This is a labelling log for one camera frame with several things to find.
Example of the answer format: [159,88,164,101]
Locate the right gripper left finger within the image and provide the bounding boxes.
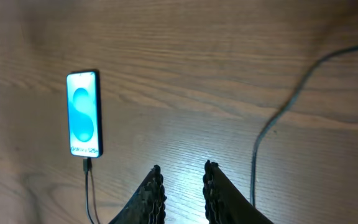
[109,165,167,224]

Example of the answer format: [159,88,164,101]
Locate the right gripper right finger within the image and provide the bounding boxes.
[203,161,273,224]

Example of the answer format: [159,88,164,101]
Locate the black charger cable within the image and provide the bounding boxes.
[82,41,358,224]

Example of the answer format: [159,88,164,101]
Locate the blue Galaxy smartphone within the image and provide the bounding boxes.
[66,69,103,158]

